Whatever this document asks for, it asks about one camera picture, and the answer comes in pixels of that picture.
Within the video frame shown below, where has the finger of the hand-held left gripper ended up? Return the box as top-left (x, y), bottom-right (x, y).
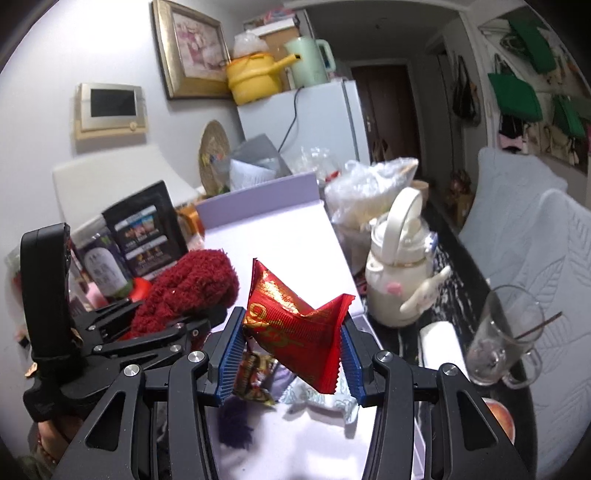
top-left (88, 305), bottom-right (230, 370)
top-left (71, 299), bottom-right (148, 334)

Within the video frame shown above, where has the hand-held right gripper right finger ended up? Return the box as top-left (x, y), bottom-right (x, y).
top-left (341, 318), bottom-right (522, 480)

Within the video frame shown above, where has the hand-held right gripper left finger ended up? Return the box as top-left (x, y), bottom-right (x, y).
top-left (55, 307), bottom-right (246, 480)

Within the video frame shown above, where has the dark red knitted pouch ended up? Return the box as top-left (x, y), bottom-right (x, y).
top-left (119, 249), bottom-right (241, 342)

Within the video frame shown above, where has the red gold snack packet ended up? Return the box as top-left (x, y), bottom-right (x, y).
top-left (242, 258), bottom-right (356, 395)

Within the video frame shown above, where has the lavender gift box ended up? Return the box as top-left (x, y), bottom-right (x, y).
top-left (196, 173), bottom-right (426, 480)

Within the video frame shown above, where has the person's left hand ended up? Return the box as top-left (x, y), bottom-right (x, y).
top-left (32, 406), bottom-right (88, 467)

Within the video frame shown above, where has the brown printed snack packet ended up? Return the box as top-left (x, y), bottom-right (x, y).
top-left (232, 351), bottom-right (278, 407)

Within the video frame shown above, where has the purple label jar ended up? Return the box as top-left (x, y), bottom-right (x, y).
top-left (74, 233), bottom-right (134, 298)

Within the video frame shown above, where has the white patterned sachet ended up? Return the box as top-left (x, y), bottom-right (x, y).
top-left (281, 383), bottom-right (358, 423)

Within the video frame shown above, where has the white roll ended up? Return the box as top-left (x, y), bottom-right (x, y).
top-left (418, 320), bottom-right (468, 384)

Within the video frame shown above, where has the cream water bottle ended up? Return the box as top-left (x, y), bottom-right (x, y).
top-left (365, 187), bottom-right (453, 328)

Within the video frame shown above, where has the black coffee bag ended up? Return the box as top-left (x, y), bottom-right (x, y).
top-left (102, 180), bottom-right (188, 280)

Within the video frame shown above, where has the orange packet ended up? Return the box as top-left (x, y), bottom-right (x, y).
top-left (178, 205), bottom-right (206, 250)

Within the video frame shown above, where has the white foam board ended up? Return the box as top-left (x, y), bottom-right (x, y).
top-left (52, 144), bottom-right (204, 241)

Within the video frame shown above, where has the red apple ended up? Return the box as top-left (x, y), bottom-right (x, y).
top-left (480, 399), bottom-right (515, 446)

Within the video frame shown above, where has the glass mug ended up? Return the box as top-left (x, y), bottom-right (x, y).
top-left (465, 285), bottom-right (546, 388)

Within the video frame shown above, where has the plastic bag of food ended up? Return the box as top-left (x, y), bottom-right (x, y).
top-left (323, 157), bottom-right (420, 232)

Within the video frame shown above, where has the woven straw fan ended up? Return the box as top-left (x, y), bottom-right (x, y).
top-left (198, 121), bottom-right (232, 192)

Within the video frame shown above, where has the white printed paper packet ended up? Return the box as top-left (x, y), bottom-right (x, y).
top-left (229, 159), bottom-right (273, 191)

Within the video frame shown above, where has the thin stir stick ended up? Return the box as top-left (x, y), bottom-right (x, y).
top-left (515, 311), bottom-right (564, 340)

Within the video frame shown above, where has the crinkled clear wrapper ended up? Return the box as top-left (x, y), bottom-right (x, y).
top-left (286, 147), bottom-right (342, 183)

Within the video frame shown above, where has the grey plastic bag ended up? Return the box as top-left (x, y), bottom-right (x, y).
top-left (229, 134), bottom-right (293, 178)

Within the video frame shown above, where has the grey leaf-pattern sofa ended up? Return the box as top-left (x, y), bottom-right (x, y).
top-left (457, 147), bottom-right (591, 480)

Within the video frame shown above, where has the white fridge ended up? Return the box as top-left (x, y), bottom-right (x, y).
top-left (236, 79), bottom-right (372, 178)

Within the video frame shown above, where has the dark wooden door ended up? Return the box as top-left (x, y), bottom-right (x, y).
top-left (351, 65), bottom-right (423, 164)

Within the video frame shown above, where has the yellow enamel pot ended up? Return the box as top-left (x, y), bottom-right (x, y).
top-left (225, 53), bottom-right (301, 106)

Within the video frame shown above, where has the pink hanging bag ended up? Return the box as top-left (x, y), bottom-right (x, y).
top-left (499, 131), bottom-right (527, 153)

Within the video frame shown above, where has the black hanging bag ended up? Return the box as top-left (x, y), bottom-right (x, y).
top-left (452, 53), bottom-right (481, 127)

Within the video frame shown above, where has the clear plastic bag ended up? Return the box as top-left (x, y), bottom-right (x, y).
top-left (232, 30), bottom-right (269, 60)

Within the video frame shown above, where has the beige tote bag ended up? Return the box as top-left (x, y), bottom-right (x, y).
top-left (526, 122), bottom-right (583, 164)

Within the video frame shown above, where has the pale green electric kettle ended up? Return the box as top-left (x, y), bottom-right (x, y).
top-left (283, 37), bottom-right (334, 89)

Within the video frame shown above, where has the green tote bag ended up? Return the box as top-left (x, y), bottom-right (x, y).
top-left (488, 55), bottom-right (543, 123)
top-left (551, 95), bottom-right (586, 139)
top-left (508, 14), bottom-right (557, 73)

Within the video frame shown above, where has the cardboard box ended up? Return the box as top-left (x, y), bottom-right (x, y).
top-left (242, 9), bottom-right (315, 61)

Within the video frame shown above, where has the wall intercom panel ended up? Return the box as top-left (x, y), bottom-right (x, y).
top-left (74, 82), bottom-right (148, 139)

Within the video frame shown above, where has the black power cable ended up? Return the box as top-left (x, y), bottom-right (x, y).
top-left (277, 87), bottom-right (301, 153)

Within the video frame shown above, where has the gold picture frame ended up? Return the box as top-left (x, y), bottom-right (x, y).
top-left (151, 0), bottom-right (232, 100)

